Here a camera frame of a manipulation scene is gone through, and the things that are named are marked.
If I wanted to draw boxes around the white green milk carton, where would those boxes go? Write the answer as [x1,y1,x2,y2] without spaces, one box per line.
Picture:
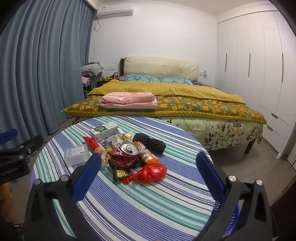
[90,122,119,142]

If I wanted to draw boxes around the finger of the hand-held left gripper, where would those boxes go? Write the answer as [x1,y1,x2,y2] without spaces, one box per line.
[0,128,18,146]
[0,135,43,163]

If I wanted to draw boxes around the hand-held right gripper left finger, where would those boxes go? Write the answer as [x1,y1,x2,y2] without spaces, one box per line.
[24,153,102,241]

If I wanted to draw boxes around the red plastic bag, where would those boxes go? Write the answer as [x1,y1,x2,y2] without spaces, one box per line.
[122,163,168,185]

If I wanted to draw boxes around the black foam net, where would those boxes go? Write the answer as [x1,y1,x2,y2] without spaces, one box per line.
[133,133,167,154]

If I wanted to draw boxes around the red soda can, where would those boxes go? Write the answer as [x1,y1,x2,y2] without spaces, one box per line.
[109,149,139,168]

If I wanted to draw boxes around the white wardrobe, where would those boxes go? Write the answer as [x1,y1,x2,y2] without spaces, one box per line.
[214,9,296,161]

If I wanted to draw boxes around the striped tablecloth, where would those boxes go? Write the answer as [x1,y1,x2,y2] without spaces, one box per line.
[30,115,217,241]

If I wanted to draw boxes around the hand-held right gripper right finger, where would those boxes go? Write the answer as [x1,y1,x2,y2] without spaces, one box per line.
[196,152,275,241]

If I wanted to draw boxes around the gold foil wrapper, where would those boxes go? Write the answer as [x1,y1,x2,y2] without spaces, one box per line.
[113,167,130,181]

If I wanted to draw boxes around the orange floral quilt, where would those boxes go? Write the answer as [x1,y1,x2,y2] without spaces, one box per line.
[62,95,268,125]

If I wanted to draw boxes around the dark wooden bed leg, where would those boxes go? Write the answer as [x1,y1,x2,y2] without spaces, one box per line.
[245,137,255,155]

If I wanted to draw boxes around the teal floral pillow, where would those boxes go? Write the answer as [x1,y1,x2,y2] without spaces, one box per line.
[124,74,163,83]
[159,77,194,85]

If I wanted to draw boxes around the crushed aluminium can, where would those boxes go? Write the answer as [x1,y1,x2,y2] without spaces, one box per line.
[118,142,140,155]

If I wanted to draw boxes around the yellow white wrapper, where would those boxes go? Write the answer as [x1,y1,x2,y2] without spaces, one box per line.
[99,148,114,166]

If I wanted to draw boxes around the clear plastic box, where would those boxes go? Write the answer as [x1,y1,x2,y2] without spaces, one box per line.
[64,144,90,166]

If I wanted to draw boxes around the white blue packet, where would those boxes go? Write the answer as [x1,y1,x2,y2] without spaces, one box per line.
[103,134,121,147]

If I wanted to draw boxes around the folded pink striped blanket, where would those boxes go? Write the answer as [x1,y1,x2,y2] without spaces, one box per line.
[99,92,158,109]

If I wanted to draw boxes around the dark wooden nightstand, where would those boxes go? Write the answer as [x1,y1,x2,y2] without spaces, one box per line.
[97,78,112,88]

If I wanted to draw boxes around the white air conditioner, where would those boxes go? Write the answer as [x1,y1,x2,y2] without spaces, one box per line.
[96,5,134,19]

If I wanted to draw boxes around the small orange bottle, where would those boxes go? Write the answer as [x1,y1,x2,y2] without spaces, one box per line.
[138,148,159,165]

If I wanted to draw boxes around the leaf print bed sheet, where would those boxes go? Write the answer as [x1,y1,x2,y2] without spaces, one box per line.
[72,116,264,151]

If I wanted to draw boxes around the yellow dotted blanket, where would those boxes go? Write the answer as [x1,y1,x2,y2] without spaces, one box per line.
[87,79,245,105]

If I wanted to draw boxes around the pile of grey clothes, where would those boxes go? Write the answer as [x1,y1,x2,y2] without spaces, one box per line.
[81,62,104,77]

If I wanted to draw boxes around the folded green cloth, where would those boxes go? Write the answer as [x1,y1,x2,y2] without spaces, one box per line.
[98,105,158,113]

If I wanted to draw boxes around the long red snack packet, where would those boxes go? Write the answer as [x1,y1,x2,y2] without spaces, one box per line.
[83,137,104,154]

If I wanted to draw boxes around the blue plastic basket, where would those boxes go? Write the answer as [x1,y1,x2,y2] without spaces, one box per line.
[214,200,244,241]

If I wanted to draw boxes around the blue curtain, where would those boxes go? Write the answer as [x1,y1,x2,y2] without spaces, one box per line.
[0,0,98,149]

